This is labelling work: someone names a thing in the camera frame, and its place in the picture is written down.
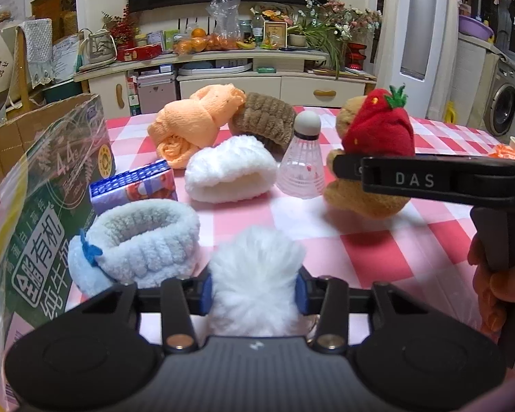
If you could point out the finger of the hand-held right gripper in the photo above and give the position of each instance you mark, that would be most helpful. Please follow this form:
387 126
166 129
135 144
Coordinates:
347 167

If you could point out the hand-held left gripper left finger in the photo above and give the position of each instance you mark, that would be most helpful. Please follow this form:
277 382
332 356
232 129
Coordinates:
206 294

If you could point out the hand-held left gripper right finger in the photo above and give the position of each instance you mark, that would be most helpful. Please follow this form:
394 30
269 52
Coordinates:
301 294

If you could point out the bear plush with strawberry hat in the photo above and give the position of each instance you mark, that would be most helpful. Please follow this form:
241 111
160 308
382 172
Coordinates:
377 131

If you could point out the white fluffy headband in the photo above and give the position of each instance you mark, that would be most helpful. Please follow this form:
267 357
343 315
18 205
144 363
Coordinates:
240 161

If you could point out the blue small carton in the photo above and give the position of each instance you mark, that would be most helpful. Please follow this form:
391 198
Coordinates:
128 186

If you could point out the orange cloth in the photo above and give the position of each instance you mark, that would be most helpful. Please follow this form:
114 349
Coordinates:
184 124

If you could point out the printed cardboard box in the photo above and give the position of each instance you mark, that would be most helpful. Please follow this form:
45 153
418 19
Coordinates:
47 223

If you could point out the person's right hand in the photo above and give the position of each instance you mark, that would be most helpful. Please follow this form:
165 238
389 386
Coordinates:
498 287

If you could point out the white plastic shuttlecock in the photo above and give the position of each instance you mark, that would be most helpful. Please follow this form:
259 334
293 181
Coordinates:
302 167

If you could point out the light blue fluffy headband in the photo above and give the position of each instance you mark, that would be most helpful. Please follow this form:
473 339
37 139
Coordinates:
154 257

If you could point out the red white checkered tablecloth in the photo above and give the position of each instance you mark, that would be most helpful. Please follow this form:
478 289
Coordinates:
369 249

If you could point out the brown fluffy scrunchie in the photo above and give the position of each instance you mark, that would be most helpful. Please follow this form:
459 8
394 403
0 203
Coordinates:
266 118

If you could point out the red lacquer stand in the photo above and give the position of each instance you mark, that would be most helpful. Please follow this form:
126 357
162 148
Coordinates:
356 55

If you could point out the washing machine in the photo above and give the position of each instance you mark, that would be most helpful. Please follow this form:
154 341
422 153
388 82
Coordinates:
504 103

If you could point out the cream television cabinet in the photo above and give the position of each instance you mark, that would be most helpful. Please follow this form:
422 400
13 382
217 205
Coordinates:
240 83

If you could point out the potted flower plant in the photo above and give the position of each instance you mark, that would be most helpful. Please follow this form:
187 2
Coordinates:
330 30

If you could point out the white standing air conditioner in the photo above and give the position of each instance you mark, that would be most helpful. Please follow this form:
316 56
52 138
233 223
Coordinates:
420 30

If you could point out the bunch of bananas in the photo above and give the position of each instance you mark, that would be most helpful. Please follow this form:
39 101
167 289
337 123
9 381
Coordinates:
244 45

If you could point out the purple plastic basin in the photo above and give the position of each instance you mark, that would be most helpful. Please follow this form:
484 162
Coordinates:
475 30

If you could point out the pile of oranges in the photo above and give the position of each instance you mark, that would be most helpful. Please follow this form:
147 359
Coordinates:
197 45

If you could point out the clear plastic bag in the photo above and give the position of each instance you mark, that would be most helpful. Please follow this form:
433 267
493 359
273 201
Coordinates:
223 13

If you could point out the silver storage case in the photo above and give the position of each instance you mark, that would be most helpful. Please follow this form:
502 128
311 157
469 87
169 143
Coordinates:
156 94

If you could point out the red gift box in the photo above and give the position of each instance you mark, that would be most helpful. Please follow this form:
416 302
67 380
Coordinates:
139 53

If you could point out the green plastic bin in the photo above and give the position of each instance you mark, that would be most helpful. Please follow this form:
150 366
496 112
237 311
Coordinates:
62 91

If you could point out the red berry branch bouquet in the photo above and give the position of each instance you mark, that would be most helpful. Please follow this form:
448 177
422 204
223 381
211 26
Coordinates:
122 25

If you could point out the glass kettle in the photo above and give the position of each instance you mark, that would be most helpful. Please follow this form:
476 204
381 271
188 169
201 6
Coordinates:
96 47

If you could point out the white lace cloth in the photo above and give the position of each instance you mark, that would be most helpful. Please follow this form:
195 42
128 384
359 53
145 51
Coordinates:
37 51

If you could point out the wooden picture frame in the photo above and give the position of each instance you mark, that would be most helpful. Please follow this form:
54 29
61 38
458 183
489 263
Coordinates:
275 34

